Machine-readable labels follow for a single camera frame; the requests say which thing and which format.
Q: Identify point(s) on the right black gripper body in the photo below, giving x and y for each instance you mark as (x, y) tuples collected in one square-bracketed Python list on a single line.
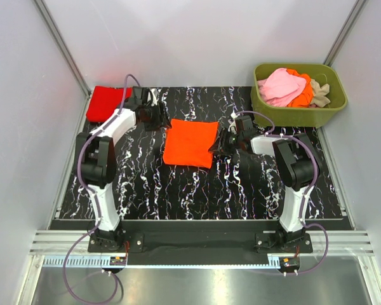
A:
[(228, 142)]

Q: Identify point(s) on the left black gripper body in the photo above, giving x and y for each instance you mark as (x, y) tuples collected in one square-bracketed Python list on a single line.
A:
[(152, 119)]

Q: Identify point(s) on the orange t shirt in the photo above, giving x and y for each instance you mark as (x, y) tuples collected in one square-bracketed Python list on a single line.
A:
[(305, 98), (188, 143)]

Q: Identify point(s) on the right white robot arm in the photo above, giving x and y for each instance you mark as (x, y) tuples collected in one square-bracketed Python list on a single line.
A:
[(298, 167)]

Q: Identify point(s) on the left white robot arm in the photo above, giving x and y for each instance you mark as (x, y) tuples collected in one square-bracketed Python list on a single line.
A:
[(96, 162)]

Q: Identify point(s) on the folded red t shirt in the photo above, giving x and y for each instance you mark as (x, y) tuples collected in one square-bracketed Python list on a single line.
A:
[(103, 103)]

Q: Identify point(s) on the pink t shirt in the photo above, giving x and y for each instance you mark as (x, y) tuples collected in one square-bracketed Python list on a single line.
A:
[(281, 87)]

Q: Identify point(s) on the olive green plastic bin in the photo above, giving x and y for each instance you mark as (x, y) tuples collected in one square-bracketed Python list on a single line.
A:
[(305, 117)]

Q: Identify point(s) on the orange t shirt in bin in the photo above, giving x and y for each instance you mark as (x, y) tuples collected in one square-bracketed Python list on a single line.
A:
[(305, 98)]

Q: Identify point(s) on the beige t shirt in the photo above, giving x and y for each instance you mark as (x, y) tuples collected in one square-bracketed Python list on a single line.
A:
[(320, 93)]

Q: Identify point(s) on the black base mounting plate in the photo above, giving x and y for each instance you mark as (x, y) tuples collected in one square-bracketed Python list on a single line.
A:
[(195, 243)]

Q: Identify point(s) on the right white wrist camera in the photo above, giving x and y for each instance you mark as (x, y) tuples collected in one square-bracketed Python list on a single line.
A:
[(232, 124)]

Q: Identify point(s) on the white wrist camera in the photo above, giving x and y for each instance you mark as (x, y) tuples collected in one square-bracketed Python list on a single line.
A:
[(232, 124), (151, 98)]

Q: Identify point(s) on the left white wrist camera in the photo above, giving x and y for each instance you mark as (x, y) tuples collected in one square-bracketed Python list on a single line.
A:
[(151, 98)]

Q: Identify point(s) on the left aluminium corner post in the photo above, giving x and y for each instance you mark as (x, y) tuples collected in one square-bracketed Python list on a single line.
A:
[(51, 25)]

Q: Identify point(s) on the aluminium corner post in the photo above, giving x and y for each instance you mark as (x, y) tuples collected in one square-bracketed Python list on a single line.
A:
[(51, 25), (345, 30)]

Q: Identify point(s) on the aluminium rail frame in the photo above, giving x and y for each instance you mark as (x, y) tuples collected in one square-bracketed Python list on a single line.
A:
[(70, 248)]

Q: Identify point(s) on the right aluminium corner post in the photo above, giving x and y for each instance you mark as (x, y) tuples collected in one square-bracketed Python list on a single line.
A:
[(345, 30)]

